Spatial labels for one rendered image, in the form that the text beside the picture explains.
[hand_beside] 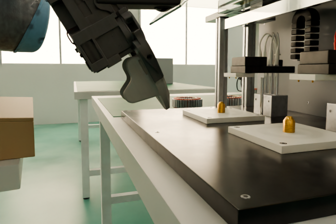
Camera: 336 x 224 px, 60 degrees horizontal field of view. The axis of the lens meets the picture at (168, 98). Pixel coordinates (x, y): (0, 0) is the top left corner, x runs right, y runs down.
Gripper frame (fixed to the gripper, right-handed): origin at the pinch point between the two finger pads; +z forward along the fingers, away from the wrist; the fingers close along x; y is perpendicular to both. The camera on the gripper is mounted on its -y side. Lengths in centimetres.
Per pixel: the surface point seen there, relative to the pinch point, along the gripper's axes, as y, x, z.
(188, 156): 2.4, 4.5, 7.3
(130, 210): 29, -135, 83
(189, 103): -17, -54, 19
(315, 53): -26.3, 0.1, 7.3
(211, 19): -68, -114, 4
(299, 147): -11.7, 7.5, 14.6
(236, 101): -33, -55, 29
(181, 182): 5.3, 7.8, 8.1
